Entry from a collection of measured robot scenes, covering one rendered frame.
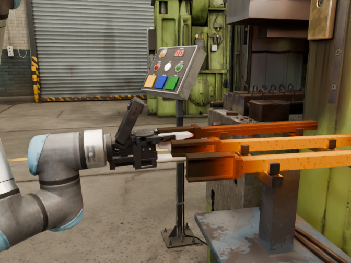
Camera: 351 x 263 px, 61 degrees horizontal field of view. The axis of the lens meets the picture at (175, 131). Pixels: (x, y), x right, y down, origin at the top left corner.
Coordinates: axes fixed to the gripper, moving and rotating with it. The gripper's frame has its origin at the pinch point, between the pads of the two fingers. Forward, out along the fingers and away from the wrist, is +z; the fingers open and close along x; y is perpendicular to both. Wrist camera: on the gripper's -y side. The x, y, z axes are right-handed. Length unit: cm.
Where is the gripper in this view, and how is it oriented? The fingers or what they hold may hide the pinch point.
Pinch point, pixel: (187, 131)
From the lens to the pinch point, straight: 75.3
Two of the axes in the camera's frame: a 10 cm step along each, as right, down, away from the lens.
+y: 0.4, 9.7, 2.3
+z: 9.8, -0.9, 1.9
